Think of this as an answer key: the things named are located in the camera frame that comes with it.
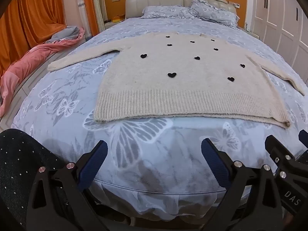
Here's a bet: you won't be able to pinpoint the beige padded headboard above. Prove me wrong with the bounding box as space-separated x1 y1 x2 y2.
125 0 237 21

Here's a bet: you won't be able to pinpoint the white pleated curtain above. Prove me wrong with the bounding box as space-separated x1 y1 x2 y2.
91 0 107 33

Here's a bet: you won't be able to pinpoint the ruffled blue butterfly print pillow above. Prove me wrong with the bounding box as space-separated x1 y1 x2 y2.
190 0 240 27

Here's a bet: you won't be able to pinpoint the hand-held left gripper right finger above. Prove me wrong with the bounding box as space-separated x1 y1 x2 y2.
201 138 283 231

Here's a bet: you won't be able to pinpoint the white nightstand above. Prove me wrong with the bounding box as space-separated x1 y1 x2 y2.
103 20 126 32

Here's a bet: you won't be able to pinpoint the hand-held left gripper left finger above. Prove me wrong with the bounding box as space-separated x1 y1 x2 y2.
26 140 108 231

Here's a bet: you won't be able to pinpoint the blue butterfly print bed cover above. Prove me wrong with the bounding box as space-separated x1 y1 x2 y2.
11 17 308 222

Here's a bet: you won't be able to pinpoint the beige sweater with black hearts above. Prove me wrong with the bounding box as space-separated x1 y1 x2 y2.
47 32 306 128

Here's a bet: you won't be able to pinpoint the person's left leg dotted trousers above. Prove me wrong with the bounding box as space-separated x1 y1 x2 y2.
0 128 74 231

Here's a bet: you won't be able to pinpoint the white panelled wardrobe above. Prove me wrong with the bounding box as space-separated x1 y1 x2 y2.
247 0 308 83

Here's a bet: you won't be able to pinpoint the pink blanket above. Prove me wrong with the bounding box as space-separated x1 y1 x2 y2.
0 26 85 117

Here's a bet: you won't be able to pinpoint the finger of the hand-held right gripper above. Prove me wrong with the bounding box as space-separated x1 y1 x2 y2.
265 135 299 165
298 129 308 148

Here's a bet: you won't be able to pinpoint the wide orange curtain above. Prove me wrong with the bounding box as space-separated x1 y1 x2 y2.
0 0 67 77

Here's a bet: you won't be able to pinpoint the flat blue butterfly print pillow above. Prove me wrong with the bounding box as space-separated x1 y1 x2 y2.
141 5 196 20

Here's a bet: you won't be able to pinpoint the grey cloth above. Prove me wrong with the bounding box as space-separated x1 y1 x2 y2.
44 25 81 44

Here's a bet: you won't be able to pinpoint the narrow orange curtain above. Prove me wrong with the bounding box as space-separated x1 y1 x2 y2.
80 0 100 37

